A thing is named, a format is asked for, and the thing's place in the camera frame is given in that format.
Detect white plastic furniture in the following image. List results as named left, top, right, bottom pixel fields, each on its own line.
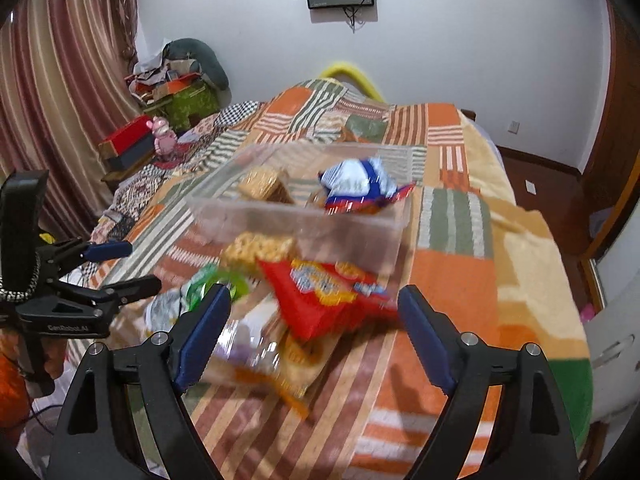
left=582, top=240, right=640, bottom=423

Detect yellow hoop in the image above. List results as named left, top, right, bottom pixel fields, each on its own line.
left=320, top=61, right=387, bottom=104

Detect yellow peanut brittle bar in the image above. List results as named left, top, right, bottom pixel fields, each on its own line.
left=220, top=231, right=299, bottom=276

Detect clear bag of biscuits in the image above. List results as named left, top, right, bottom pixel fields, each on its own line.
left=202, top=305, right=332, bottom=418

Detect green patterned box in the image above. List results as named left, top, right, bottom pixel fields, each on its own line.
left=144, top=85, right=222, bottom=132

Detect striped brown curtain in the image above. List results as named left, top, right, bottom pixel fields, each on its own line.
left=0, top=0, right=147, bottom=241

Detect black hanging cables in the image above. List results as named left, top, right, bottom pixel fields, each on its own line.
left=343, top=5, right=367, bottom=34

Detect clear plastic container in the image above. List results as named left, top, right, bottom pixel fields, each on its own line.
left=186, top=141, right=428, bottom=277

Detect pile of papers and boxes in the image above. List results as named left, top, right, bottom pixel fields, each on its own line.
left=125, top=56, right=211, bottom=107

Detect red snack packet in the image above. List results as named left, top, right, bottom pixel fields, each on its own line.
left=256, top=257, right=401, bottom=341

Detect brown cracker pack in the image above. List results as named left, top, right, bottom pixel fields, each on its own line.
left=237, top=166, right=296, bottom=206

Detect wooden door frame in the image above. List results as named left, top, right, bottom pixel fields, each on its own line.
left=577, top=0, right=640, bottom=263

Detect green white snack packet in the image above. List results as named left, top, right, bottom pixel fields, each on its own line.
left=145, top=262, right=251, bottom=333

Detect orange cloth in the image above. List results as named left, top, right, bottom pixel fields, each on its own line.
left=0, top=330, right=32, bottom=431

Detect blue white snack packet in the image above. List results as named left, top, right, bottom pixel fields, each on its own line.
left=318, top=156, right=416, bottom=216

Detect pink plush toy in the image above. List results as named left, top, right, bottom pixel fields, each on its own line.
left=151, top=116, right=178, bottom=155

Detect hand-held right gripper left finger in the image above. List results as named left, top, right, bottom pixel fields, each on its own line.
left=45, top=284, right=232, bottom=480

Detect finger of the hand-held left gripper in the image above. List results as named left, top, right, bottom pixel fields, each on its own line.
left=37, top=238, right=134, bottom=275
left=52, top=274, right=162, bottom=312

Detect dark grey box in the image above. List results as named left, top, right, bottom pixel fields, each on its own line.
left=102, top=135, right=157, bottom=172

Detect red box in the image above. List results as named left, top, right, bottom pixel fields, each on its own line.
left=97, top=115, right=154, bottom=159

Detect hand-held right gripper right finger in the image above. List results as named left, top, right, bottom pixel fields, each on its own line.
left=397, top=284, right=581, bottom=480

